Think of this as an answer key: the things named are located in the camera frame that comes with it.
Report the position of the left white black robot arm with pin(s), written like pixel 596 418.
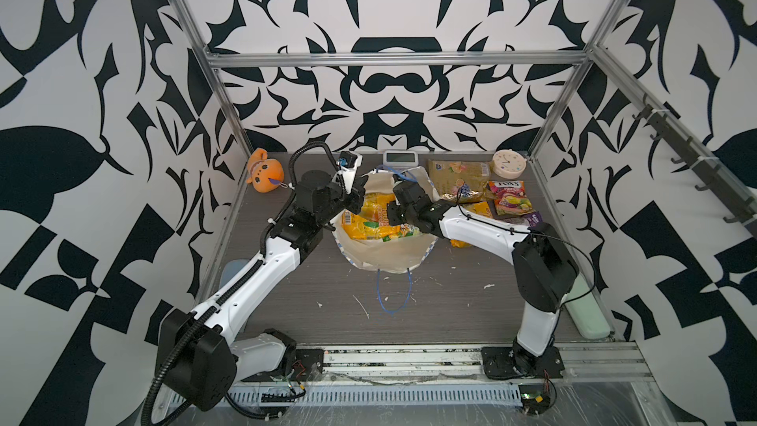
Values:
pixel 199 355

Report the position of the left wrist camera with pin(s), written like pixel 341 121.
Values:
pixel 348 164

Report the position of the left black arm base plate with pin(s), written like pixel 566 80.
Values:
pixel 302 365

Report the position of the pink round timer clock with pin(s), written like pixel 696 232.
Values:
pixel 509 164

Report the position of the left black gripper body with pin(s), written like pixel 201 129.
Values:
pixel 338 204

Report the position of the white digital scale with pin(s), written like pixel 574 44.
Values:
pixel 398 160

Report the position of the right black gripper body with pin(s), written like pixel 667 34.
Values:
pixel 396 212

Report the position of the blue grey block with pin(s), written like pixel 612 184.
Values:
pixel 230 270

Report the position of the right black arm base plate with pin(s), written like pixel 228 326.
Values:
pixel 509 363

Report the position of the grey wall hook rack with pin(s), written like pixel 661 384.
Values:
pixel 692 154

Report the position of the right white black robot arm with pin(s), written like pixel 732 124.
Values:
pixel 544 268

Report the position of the gold snack packet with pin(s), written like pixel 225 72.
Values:
pixel 464 181

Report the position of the Fox's fruits candy packet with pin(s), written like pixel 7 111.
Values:
pixel 510 198

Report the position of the orange plush toy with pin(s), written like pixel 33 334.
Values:
pixel 263 173

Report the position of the green sponge block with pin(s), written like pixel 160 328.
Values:
pixel 585 312

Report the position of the blue checkered paper bag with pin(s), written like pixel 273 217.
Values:
pixel 398 257

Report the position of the yellow snack packet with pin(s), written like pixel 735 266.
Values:
pixel 372 224
pixel 482 208

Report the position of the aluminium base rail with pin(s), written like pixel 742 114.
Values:
pixel 414 375

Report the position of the purple snack packet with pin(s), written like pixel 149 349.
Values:
pixel 532 219

